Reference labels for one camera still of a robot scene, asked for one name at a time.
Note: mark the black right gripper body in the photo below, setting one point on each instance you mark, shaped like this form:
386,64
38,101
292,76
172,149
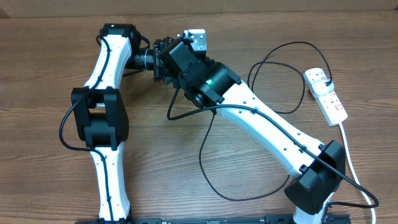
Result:
175,81

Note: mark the white charger adapter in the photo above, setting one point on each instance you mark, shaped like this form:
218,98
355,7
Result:
322,87

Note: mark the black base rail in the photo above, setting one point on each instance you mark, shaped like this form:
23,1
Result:
268,219

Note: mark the white power strip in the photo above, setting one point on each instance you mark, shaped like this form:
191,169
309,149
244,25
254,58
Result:
330,105

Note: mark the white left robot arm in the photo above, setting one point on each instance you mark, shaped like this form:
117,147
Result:
101,118

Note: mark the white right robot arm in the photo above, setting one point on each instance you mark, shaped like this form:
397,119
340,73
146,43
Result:
316,168

